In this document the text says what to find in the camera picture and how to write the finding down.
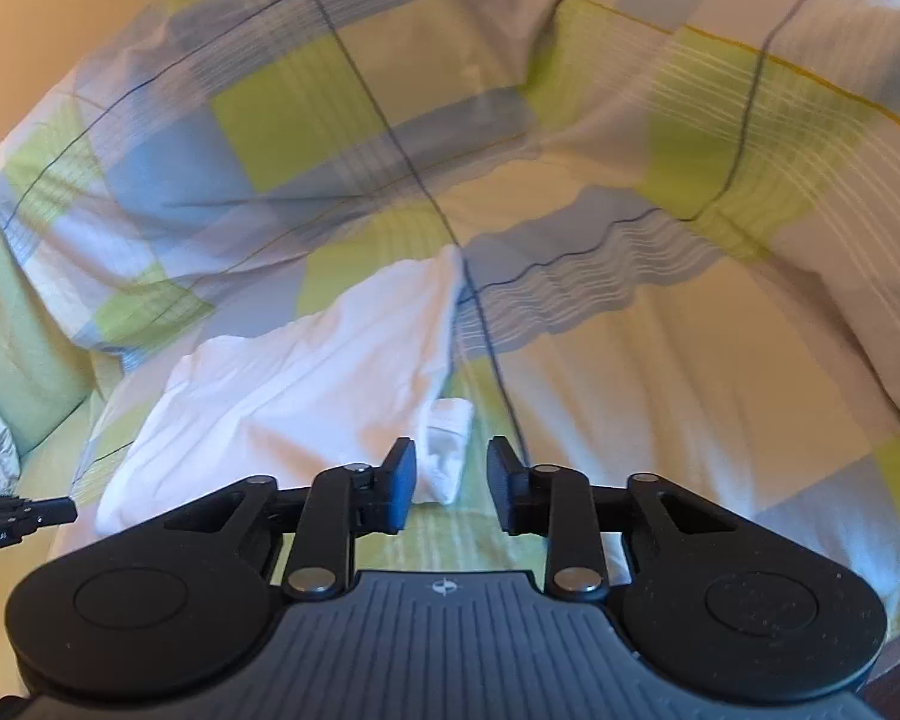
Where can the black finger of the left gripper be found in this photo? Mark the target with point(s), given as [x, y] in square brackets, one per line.
[51, 512]

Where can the green sofa cover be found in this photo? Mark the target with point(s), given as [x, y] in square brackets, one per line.
[51, 391]

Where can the plaid blue green bedsheet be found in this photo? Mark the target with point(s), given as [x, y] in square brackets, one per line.
[680, 221]

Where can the white ribbed garment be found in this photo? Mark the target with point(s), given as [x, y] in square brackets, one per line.
[330, 389]

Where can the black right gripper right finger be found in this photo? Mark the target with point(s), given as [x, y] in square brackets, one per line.
[708, 599]

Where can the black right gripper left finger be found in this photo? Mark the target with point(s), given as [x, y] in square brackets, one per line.
[167, 607]

